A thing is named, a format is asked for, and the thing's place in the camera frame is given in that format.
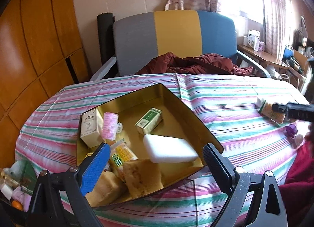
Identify black rolled mat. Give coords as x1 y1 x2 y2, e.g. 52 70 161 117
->
97 13 116 78

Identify purple wrapper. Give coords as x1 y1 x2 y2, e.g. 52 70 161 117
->
285 123 298 138

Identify white foam sponge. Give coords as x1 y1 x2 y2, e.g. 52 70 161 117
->
143 134 199 164

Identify blue bag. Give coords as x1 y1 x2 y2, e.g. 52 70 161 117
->
282 45 294 62

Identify gold tray box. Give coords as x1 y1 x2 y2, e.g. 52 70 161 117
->
77 84 223 210

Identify weidan snack packet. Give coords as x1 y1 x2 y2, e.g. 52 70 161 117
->
256 98 285 126

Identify yellow sponge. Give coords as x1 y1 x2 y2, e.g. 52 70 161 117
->
85 171 127 207
123 159 164 199

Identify grey yellow blue chair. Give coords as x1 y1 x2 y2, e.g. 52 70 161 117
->
91 10 270 81

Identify white product boxes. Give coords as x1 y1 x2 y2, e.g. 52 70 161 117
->
243 29 265 51

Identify dark red garment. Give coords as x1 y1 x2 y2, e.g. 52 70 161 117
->
136 52 253 76

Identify wooden side shelf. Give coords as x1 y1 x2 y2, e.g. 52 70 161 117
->
237 44 306 91

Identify green bin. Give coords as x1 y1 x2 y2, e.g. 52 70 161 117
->
0 159 37 213

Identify striped bed cover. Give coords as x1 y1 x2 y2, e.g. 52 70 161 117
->
15 74 307 226

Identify orange wooden wardrobe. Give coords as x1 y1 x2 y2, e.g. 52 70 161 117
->
1 0 91 167

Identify green yellow box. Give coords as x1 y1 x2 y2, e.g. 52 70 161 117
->
135 108 163 135

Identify cream medicine box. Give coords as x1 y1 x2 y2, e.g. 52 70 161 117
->
80 108 104 148

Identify person's right hand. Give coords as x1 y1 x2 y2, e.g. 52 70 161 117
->
304 123 314 144

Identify pink hair roller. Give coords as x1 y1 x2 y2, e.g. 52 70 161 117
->
102 112 123 141

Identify orange snack packet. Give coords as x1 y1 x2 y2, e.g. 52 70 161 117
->
109 139 138 182

